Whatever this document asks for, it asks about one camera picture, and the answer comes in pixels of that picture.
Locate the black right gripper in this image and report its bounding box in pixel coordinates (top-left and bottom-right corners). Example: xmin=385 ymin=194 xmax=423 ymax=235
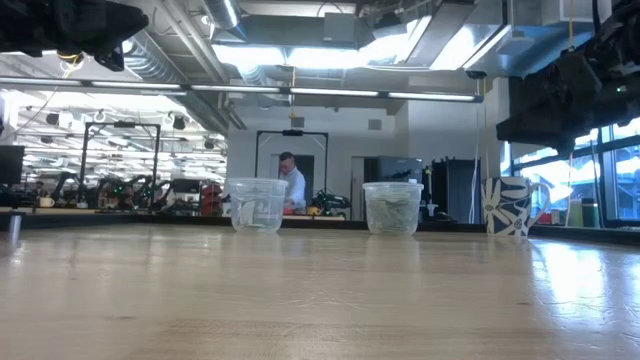
xmin=496 ymin=47 xmax=609 ymax=156

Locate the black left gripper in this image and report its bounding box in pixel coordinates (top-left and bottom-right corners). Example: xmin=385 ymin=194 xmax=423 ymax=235
xmin=49 ymin=0 xmax=150 ymax=72

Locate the pale green stevia packet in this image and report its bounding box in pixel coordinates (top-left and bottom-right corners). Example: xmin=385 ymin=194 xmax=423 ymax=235
xmin=372 ymin=219 xmax=414 ymax=234
xmin=392 ymin=202 xmax=416 ymax=226
xmin=370 ymin=200 xmax=396 ymax=221

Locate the blue white floral mug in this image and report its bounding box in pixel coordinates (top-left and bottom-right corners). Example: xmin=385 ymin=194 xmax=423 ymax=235
xmin=480 ymin=175 xmax=553 ymax=238

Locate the pale green bottle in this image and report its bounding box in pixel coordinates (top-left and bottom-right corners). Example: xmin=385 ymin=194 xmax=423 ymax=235
xmin=567 ymin=199 xmax=584 ymax=229

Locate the dark green bottle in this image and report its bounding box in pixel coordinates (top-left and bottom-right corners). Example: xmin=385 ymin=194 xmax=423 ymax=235
xmin=581 ymin=197 xmax=600 ymax=229

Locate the black cabinet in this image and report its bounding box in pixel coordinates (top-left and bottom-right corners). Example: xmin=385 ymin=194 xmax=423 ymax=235
xmin=430 ymin=157 xmax=482 ymax=225

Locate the dark grey box device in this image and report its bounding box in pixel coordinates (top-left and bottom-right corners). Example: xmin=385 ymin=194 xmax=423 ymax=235
xmin=375 ymin=155 xmax=424 ymax=184

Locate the black monitor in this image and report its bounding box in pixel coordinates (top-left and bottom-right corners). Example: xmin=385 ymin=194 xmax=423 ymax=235
xmin=0 ymin=144 xmax=26 ymax=185

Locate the clear plastic cup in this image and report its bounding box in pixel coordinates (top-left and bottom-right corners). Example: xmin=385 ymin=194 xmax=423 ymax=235
xmin=227 ymin=177 xmax=290 ymax=235
xmin=361 ymin=181 xmax=425 ymax=237

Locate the red tool chest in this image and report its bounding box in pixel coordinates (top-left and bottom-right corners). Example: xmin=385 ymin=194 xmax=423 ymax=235
xmin=199 ymin=182 xmax=224 ymax=217

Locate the long ceiling light bar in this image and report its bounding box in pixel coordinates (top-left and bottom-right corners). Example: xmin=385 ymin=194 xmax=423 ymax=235
xmin=0 ymin=75 xmax=484 ymax=104

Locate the black background robot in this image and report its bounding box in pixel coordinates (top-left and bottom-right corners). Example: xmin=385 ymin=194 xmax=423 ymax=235
xmin=309 ymin=188 xmax=352 ymax=217

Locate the black gantry frame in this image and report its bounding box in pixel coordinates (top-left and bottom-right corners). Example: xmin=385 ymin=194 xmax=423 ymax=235
xmin=78 ymin=121 xmax=162 ymax=199
xmin=254 ymin=129 xmax=330 ymax=201

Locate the white cable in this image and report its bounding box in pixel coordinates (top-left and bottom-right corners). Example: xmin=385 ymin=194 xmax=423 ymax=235
xmin=468 ymin=144 xmax=482 ymax=225

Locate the silver round ventilation duct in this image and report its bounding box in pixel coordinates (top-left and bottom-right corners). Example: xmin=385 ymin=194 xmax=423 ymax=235
xmin=202 ymin=0 xmax=249 ymax=42

